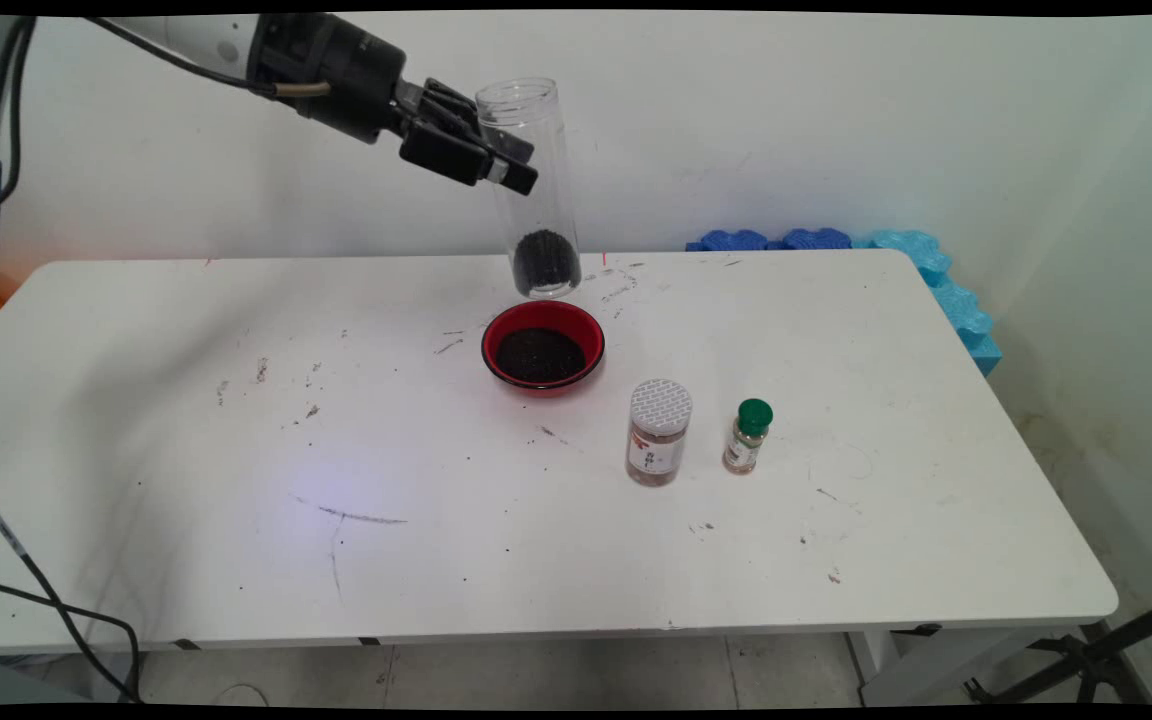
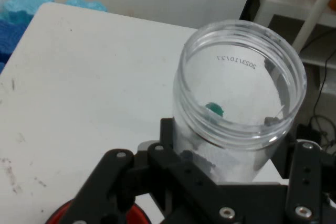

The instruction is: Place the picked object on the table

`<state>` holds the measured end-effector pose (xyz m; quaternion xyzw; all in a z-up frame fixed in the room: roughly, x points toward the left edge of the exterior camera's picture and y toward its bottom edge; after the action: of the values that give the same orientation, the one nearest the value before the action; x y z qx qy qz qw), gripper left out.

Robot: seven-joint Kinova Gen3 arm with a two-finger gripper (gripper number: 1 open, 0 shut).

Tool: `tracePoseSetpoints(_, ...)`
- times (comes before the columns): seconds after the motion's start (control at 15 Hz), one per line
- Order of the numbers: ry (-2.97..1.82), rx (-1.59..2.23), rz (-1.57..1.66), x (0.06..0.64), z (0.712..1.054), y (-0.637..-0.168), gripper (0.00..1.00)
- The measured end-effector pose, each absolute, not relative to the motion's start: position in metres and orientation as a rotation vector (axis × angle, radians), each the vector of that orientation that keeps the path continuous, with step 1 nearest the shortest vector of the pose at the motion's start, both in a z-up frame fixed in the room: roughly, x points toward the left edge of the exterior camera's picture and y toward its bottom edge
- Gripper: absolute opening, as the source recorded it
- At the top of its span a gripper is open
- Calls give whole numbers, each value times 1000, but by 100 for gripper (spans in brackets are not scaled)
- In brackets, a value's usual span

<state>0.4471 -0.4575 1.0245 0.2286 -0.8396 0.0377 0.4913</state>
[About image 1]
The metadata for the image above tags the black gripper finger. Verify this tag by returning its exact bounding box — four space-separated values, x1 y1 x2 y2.
420 77 538 167
398 114 541 198

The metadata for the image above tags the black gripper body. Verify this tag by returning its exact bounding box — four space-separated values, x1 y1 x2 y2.
247 12 433 145

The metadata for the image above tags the clear jar with black seeds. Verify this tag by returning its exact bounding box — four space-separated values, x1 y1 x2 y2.
475 77 584 301

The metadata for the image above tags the red bowl with black seeds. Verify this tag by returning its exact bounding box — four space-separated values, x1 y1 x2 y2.
481 300 606 400

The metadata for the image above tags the dark blue foam block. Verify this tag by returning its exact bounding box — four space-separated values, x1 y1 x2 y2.
781 228 854 251
686 229 771 253

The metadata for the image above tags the spice jar with white lid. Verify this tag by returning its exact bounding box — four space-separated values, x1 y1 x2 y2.
625 378 694 489

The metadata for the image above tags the small spice bottle green cap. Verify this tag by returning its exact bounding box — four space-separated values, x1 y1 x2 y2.
722 398 775 477

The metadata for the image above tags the light blue foam block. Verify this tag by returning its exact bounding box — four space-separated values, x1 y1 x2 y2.
854 229 1004 379

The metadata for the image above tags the white table leg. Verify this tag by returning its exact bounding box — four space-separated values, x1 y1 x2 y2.
846 628 1087 707

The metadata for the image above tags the black tripod stand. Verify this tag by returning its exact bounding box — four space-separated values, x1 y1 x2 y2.
964 590 1152 706

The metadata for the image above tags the black hanging cable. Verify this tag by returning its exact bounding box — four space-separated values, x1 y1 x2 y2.
0 432 143 702

